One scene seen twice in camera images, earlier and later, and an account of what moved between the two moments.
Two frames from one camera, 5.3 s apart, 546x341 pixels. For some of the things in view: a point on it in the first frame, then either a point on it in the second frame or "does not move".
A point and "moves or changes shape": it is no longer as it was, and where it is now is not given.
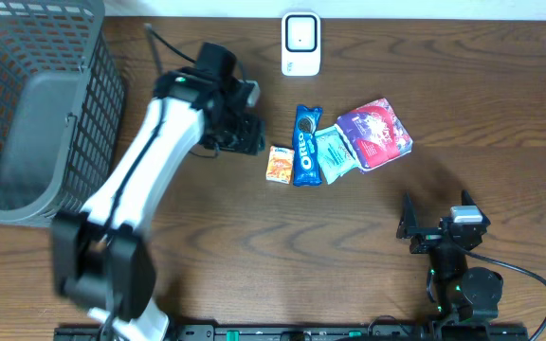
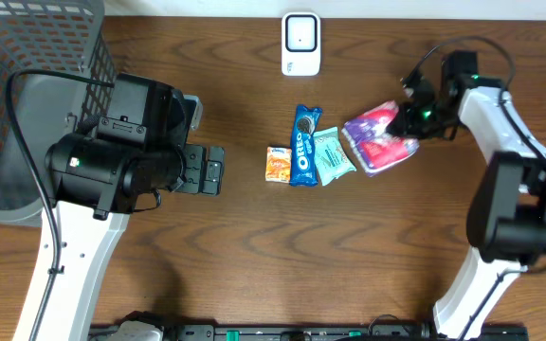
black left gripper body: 245,134 -> 204,170
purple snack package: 375,134 moves or changes shape
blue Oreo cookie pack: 306,166 does not move
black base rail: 305,332 does not move
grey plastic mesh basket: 47,108 does not move
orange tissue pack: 280,164 does not move
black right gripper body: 433,237 -> 409,119
